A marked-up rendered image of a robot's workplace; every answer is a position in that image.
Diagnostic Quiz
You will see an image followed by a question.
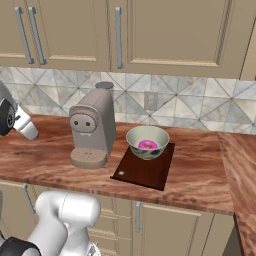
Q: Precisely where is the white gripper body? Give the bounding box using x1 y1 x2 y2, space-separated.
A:
18 114 40 141

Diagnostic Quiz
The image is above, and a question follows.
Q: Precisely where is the white bowl with blue pattern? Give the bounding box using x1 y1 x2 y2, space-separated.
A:
125 125 171 161

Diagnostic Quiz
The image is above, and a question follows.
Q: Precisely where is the pink frosted donut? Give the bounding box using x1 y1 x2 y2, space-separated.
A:
137 139 159 151

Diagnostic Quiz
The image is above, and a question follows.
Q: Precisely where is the dark brown wooden tray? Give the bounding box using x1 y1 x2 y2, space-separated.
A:
109 142 176 192

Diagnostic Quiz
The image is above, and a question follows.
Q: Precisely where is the beige coffee machine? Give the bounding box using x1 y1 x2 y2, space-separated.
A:
68 81 117 170

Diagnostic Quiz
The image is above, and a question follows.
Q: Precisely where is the beige base cupboard door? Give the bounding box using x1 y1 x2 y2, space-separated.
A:
132 199 215 256
0 179 43 243

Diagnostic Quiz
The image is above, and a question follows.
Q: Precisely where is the beige drawer front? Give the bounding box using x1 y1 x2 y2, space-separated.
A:
96 194 134 216
88 233 134 256
87 210 134 240

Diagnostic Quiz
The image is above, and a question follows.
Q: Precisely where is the silver cupboard handle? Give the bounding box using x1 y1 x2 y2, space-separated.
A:
27 6 49 66
14 6 36 65
134 201 143 234
114 6 125 70
22 183 37 215

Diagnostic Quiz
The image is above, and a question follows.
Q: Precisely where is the beige wall cupboard door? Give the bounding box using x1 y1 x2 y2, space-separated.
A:
109 0 256 80
25 0 112 73
0 0 28 69

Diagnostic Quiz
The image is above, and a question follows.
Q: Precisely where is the beige wall outlet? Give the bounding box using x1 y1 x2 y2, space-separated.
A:
143 91 159 112

